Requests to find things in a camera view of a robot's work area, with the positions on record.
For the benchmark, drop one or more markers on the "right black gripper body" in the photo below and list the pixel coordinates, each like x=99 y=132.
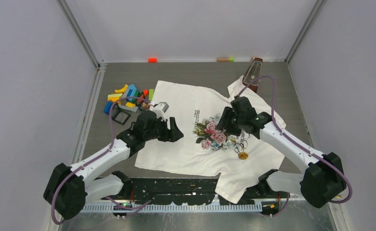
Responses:
x=238 y=121

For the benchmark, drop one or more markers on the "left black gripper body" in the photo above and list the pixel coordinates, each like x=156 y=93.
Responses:
x=160 y=131

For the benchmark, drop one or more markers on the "white floral t-shirt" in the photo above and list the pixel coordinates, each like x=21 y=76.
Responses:
x=205 y=151

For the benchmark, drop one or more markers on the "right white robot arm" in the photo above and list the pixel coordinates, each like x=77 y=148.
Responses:
x=321 y=179

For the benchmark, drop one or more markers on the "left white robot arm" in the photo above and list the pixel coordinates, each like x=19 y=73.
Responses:
x=70 y=188

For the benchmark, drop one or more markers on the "light blue block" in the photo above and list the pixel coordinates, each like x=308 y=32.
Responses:
x=131 y=91

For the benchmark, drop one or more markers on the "light green flat block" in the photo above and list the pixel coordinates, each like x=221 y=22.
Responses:
x=117 y=95

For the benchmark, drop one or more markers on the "blue cylinder block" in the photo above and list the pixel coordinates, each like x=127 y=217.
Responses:
x=107 y=107

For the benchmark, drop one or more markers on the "yellow arch block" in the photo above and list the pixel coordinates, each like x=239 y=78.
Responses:
x=122 y=90

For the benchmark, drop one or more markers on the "brown wooden metronome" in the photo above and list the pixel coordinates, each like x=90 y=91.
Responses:
x=253 y=72

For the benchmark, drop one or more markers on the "tan and green block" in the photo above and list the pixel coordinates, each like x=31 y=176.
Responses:
x=225 y=59

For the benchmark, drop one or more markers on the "red orange block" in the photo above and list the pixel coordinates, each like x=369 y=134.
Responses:
x=152 y=60

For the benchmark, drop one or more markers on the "black square frame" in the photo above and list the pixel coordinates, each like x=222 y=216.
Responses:
x=120 y=116

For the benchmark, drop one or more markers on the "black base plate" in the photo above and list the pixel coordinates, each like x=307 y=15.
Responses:
x=164 y=191

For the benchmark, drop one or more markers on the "aluminium front rail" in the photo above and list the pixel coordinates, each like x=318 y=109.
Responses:
x=251 y=194

